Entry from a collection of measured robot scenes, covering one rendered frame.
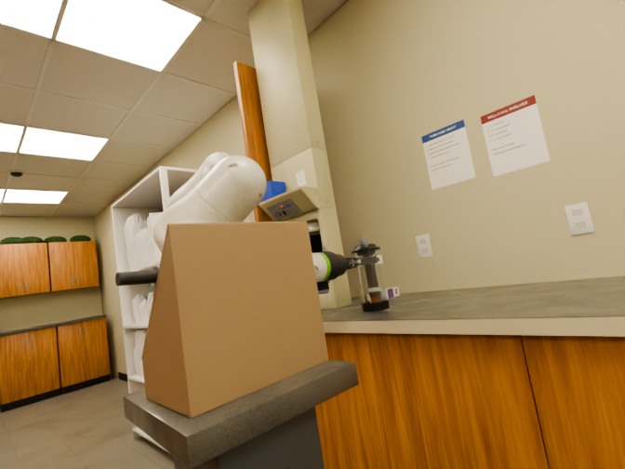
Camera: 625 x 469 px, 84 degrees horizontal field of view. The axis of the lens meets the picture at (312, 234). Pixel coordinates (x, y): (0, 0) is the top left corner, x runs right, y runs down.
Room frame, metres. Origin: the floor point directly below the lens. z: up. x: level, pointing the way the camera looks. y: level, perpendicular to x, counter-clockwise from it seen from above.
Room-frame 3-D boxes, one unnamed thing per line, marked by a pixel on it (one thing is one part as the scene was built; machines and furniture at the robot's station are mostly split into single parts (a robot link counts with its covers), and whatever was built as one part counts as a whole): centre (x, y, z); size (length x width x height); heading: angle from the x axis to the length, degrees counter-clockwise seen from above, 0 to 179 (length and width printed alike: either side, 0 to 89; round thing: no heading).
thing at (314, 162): (1.81, -0.03, 1.33); 0.32 x 0.25 x 0.77; 46
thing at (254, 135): (1.99, 0.11, 1.64); 0.49 x 0.03 x 1.40; 136
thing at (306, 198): (1.68, 0.10, 1.46); 0.32 x 0.12 x 0.10; 46
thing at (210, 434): (0.68, 0.18, 0.92); 0.32 x 0.32 x 0.04; 42
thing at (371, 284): (1.30, -0.19, 1.07); 0.11 x 0.11 x 0.21
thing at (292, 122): (1.81, -0.03, 2.18); 0.32 x 0.25 x 0.93; 46
